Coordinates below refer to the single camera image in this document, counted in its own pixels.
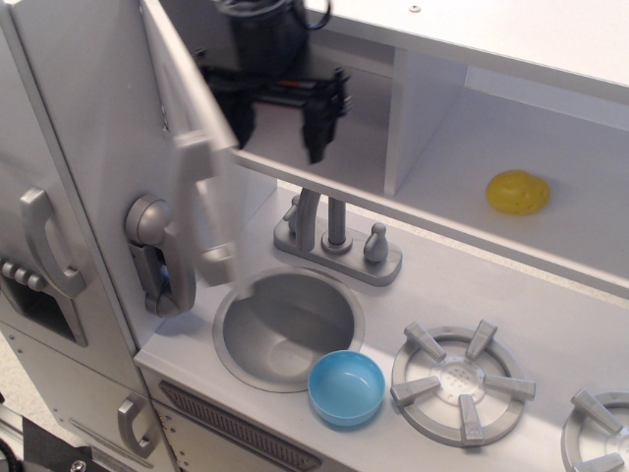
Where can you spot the round grey toy sink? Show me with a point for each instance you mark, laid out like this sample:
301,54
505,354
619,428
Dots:
294,316

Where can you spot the grey lower fridge handle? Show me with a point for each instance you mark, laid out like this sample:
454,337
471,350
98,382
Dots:
128,413

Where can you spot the grey toy faucet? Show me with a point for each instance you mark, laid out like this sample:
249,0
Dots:
329,242

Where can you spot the grey toy stove burner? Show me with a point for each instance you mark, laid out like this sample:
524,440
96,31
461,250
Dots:
459,386

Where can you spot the grey oven vent panel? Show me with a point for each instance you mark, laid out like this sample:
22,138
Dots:
241,431

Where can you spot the light blue plastic bowl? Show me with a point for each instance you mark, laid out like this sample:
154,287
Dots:
346,388

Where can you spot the grey toy wall phone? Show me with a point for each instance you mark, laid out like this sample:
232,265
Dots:
165,275

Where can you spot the grey right stove burner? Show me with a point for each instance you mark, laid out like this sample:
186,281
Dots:
595,435

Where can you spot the grey toy microwave door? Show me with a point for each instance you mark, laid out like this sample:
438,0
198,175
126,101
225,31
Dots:
202,141

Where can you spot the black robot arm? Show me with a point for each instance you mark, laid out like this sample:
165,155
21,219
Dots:
269,60

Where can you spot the grey ice dispenser panel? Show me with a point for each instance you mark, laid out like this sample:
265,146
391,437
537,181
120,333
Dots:
32,297

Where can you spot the yellow toy lemon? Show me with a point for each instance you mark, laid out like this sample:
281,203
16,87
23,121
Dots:
517,192

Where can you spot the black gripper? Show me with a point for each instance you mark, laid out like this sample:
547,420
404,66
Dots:
314,84

